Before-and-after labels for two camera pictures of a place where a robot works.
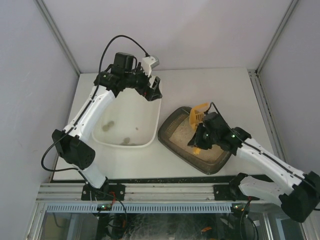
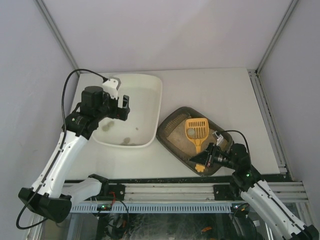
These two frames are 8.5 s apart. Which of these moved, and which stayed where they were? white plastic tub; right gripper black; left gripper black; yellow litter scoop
Moved: left gripper black; yellow litter scoop; right gripper black
Stayed: white plastic tub
